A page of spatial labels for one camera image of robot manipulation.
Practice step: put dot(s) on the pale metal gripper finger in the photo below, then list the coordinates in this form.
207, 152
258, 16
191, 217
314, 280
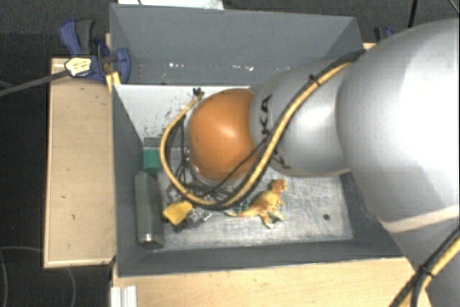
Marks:
200, 217

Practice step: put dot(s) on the yellow sponge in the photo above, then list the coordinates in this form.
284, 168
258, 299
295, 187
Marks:
176, 211

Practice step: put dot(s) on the orange toy dinosaur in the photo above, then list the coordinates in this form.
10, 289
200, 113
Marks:
264, 203

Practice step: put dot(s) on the dark green flat block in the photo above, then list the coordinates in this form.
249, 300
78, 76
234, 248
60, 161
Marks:
146, 206

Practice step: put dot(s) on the pale wood board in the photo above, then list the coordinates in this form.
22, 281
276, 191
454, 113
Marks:
79, 169

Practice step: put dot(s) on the grey metal bin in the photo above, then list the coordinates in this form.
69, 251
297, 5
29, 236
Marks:
223, 43

